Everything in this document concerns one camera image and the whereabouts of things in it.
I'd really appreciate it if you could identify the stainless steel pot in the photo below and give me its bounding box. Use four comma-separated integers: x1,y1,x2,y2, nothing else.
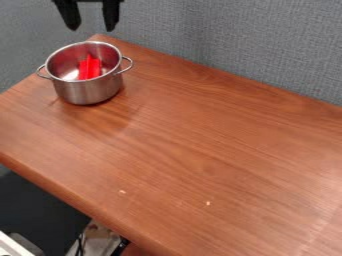
36,41,134,105

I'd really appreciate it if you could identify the red block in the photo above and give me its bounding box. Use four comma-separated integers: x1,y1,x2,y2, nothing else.
78,54,102,80

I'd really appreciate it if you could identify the white table leg frame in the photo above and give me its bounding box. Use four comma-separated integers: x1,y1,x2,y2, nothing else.
66,220,130,256

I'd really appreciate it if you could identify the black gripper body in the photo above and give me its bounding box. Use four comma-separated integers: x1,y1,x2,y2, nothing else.
51,0,124,4

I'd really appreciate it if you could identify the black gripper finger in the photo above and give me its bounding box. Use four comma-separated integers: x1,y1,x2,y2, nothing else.
55,1,82,31
103,0,120,32

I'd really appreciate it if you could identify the white object at corner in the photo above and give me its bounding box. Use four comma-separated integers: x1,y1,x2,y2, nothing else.
0,231,35,256

